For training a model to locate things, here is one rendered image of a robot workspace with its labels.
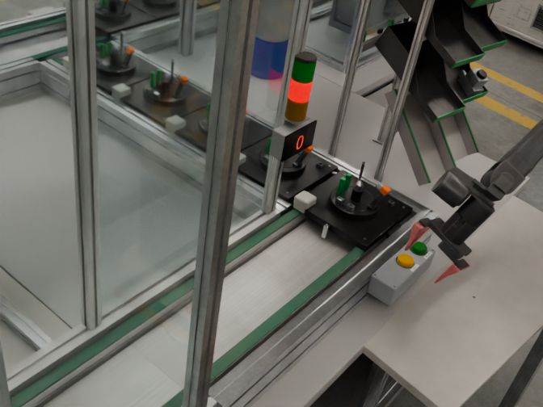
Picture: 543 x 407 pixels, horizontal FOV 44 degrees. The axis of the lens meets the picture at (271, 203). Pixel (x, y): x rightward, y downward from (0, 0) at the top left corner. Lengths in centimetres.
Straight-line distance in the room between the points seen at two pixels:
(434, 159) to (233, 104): 132
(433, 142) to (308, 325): 79
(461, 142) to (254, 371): 109
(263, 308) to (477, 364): 52
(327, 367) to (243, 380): 26
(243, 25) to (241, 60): 4
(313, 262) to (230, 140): 95
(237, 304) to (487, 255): 79
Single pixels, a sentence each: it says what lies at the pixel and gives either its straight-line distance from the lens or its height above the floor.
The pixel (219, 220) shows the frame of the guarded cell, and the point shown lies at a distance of 84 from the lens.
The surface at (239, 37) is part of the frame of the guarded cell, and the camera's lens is 71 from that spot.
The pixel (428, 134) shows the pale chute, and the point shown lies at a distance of 202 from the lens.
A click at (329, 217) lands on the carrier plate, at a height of 97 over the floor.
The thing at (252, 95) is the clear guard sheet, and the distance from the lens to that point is 145.
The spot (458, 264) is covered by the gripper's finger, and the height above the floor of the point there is 115.
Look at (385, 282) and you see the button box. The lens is 163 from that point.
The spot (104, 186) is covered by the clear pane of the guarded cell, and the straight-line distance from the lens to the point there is 68.
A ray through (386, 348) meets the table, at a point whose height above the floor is 86.
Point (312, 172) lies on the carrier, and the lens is 192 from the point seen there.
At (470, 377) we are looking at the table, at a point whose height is 86.
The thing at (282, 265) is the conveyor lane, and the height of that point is 92.
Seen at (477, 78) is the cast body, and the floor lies 126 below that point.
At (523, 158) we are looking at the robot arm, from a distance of 147.
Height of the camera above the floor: 203
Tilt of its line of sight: 37 degrees down
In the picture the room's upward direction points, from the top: 10 degrees clockwise
